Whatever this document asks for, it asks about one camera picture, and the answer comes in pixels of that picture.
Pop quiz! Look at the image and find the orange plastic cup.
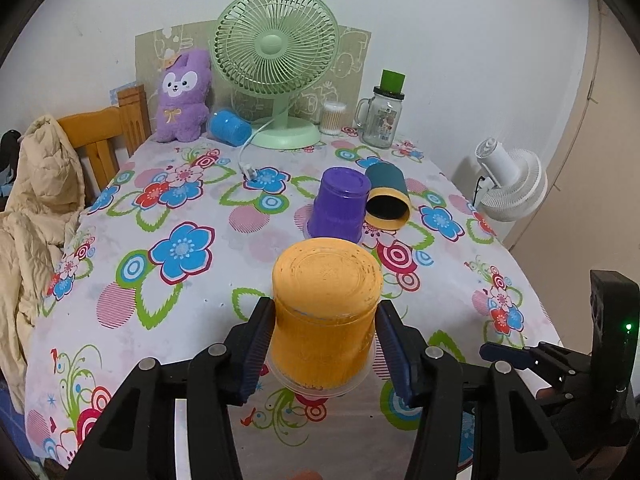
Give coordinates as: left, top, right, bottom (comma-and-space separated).
270, 237, 383, 394

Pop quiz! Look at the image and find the teal yellow-rimmed cup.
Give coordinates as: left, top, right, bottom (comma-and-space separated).
364, 162, 411, 231

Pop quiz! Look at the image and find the purple plastic cup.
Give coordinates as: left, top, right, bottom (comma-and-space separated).
307, 167, 371, 244

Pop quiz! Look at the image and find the blue plastic cup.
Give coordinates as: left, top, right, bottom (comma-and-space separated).
208, 110, 253, 148

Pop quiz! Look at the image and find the white standing fan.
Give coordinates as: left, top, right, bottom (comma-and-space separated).
472, 138, 548, 223

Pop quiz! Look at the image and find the floral tablecloth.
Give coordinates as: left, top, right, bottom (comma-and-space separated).
25, 131, 559, 465

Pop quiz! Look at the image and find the beige quilted jacket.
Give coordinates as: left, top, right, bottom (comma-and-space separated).
0, 115, 85, 413

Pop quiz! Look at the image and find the wooden chair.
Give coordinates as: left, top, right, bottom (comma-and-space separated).
58, 84, 151, 206

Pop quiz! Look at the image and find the glass jar green lid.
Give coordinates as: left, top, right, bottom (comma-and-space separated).
354, 70, 406, 148

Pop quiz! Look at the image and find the purple plush toy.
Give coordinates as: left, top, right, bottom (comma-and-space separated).
153, 49, 213, 143

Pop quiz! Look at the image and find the cotton swab container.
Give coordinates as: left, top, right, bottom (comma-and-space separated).
319, 101, 347, 136

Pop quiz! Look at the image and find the patterned beige board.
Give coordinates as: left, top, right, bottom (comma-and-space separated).
134, 20, 371, 122

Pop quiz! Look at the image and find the green desk fan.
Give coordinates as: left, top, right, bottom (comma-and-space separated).
213, 0, 338, 150

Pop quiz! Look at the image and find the white fan cable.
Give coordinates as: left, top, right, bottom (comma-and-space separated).
237, 94, 296, 182

